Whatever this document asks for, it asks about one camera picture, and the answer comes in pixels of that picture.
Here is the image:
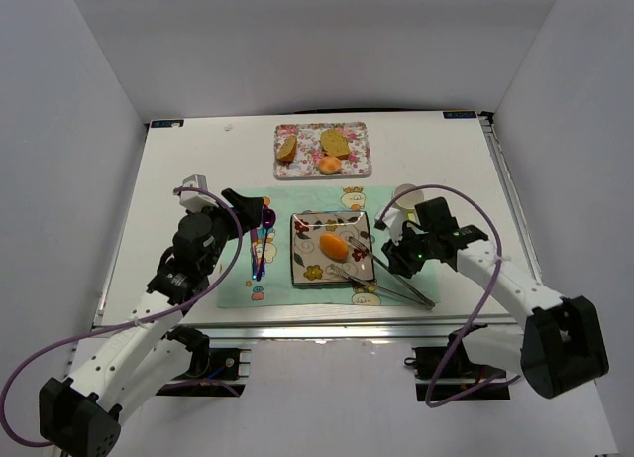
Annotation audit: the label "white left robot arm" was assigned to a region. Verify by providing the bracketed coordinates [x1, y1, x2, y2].
[39, 186, 264, 456]

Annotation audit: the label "square floral plate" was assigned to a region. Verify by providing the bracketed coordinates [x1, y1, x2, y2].
[290, 210, 376, 287]

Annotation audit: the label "pale yellow mug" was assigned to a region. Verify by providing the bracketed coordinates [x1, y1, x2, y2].
[392, 183, 425, 222]

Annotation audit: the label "mint green cartoon placemat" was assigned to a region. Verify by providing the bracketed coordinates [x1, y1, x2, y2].
[216, 185, 410, 308]

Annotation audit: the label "orange oval bread roll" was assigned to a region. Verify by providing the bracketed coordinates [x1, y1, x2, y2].
[319, 233, 349, 262]

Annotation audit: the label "blue label sticker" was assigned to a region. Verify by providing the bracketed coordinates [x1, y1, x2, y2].
[150, 119, 184, 129]
[442, 110, 478, 120]

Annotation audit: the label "iridescent purple spoon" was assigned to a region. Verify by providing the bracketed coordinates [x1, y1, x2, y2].
[257, 207, 276, 281]

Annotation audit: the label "large brown bread slice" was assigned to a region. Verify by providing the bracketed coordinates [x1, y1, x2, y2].
[320, 129, 351, 160]

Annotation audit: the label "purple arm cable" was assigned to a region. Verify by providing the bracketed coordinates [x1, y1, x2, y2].
[0, 186, 245, 448]
[380, 182, 521, 408]

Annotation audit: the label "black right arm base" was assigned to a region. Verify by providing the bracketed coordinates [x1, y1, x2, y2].
[404, 347, 506, 384]

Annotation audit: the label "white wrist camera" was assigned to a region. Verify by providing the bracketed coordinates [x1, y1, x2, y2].
[175, 174, 214, 213]
[374, 207, 407, 245]

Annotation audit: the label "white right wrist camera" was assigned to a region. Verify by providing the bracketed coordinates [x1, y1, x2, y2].
[374, 207, 407, 245]

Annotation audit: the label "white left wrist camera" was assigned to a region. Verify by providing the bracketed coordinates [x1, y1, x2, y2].
[175, 174, 214, 213]

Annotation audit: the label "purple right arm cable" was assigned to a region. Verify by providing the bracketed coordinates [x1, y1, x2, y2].
[380, 182, 521, 408]

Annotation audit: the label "metal serving tongs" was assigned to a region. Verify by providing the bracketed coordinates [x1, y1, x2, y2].
[327, 237, 436, 310]

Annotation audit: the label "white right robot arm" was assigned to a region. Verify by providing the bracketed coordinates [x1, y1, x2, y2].
[375, 197, 609, 399]

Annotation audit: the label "brown bread slice left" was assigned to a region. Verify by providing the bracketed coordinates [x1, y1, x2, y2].
[276, 135, 297, 164]

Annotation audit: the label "blue label sticker left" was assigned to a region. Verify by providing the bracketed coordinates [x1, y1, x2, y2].
[150, 119, 184, 129]

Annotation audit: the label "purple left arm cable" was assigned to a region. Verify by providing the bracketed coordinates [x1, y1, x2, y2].
[0, 186, 245, 448]

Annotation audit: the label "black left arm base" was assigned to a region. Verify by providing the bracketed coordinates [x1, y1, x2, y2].
[164, 325, 250, 381]

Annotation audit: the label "floral rectangular tray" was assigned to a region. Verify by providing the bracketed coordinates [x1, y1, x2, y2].
[273, 122, 372, 180]

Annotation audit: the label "iridescent purple knife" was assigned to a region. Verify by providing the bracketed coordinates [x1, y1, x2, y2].
[249, 227, 260, 280]

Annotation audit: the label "blue label sticker right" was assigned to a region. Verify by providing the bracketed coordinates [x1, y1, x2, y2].
[442, 110, 478, 120]

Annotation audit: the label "round scored bread bun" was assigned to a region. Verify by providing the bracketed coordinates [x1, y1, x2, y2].
[318, 156, 342, 175]

